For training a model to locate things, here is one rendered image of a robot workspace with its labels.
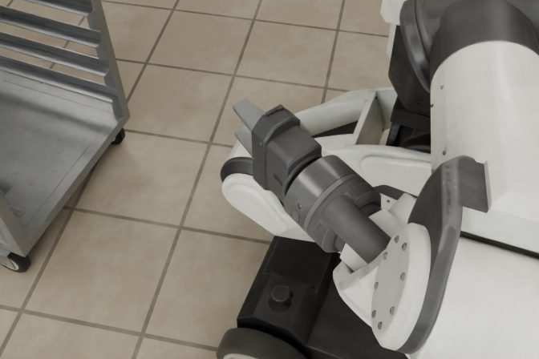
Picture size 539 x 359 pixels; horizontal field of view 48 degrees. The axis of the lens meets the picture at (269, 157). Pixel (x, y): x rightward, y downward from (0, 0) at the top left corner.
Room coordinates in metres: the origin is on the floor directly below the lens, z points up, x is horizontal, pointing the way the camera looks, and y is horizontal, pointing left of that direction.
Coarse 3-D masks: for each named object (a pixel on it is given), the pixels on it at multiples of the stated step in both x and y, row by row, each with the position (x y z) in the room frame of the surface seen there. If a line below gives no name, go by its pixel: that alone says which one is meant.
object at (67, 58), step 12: (0, 36) 1.24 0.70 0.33; (12, 36) 1.23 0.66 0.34; (12, 48) 1.21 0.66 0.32; (24, 48) 1.21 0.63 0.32; (36, 48) 1.20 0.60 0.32; (48, 48) 1.19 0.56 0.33; (60, 48) 1.17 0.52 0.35; (48, 60) 1.16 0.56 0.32; (60, 60) 1.16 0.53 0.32; (72, 60) 1.16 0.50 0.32; (84, 60) 1.15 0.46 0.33; (96, 60) 1.14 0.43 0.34; (96, 72) 1.12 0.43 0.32; (108, 72) 1.12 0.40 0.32
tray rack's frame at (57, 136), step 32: (0, 96) 1.21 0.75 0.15; (32, 96) 1.21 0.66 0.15; (64, 96) 1.21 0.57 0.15; (0, 128) 1.08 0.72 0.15; (32, 128) 1.08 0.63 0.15; (64, 128) 1.08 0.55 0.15; (96, 128) 1.08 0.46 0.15; (0, 160) 0.97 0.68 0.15; (32, 160) 0.97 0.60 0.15; (64, 160) 0.97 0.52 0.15; (96, 160) 0.99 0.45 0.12; (32, 192) 0.87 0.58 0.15; (64, 192) 0.87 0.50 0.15; (32, 224) 0.78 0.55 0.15; (0, 256) 0.73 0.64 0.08
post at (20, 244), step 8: (0, 192) 0.73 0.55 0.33; (0, 200) 0.72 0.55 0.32; (0, 208) 0.72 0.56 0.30; (8, 208) 0.73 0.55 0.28; (0, 216) 0.71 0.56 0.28; (8, 216) 0.72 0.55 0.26; (0, 224) 0.71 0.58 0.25; (8, 224) 0.71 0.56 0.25; (16, 224) 0.73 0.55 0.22; (8, 232) 0.71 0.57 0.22; (16, 232) 0.72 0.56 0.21; (8, 240) 0.72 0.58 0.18; (16, 240) 0.71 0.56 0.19; (24, 240) 0.73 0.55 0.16; (16, 248) 0.71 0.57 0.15; (24, 248) 0.72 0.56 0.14; (24, 256) 0.71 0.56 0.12
